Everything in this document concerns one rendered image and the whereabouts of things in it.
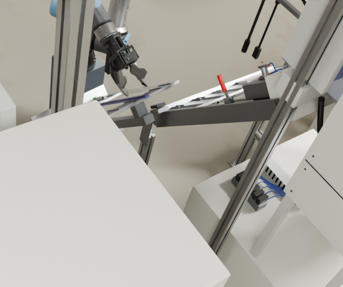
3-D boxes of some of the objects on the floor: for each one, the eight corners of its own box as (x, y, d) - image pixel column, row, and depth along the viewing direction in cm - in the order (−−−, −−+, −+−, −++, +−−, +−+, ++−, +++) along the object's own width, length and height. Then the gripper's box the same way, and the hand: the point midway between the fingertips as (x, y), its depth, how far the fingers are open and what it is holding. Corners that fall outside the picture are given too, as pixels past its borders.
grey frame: (121, 217, 271) (229, -218, 130) (238, 162, 310) (418, -218, 170) (186, 309, 247) (405, -102, 106) (303, 237, 286) (578, -134, 145)
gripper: (98, 38, 185) (129, 93, 185) (131, 25, 193) (161, 77, 193) (89, 49, 192) (119, 101, 192) (121, 36, 200) (150, 86, 200)
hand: (135, 89), depth 195 cm, fingers open, 8 cm apart
